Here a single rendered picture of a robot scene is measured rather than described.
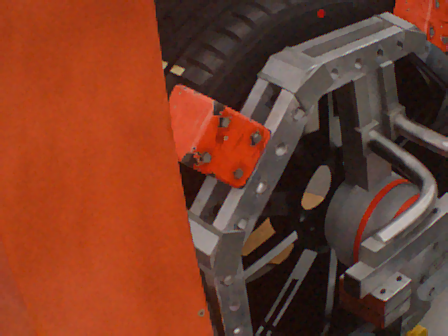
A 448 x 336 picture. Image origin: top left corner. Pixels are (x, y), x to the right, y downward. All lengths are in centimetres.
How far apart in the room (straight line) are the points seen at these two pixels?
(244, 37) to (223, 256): 24
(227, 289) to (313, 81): 25
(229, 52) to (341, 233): 28
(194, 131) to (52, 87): 52
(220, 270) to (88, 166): 56
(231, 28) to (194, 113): 14
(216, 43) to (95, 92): 59
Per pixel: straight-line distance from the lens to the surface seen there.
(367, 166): 138
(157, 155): 75
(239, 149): 121
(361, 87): 131
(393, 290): 116
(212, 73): 127
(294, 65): 126
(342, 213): 141
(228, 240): 125
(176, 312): 82
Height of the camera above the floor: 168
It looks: 31 degrees down
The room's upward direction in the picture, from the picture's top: 9 degrees counter-clockwise
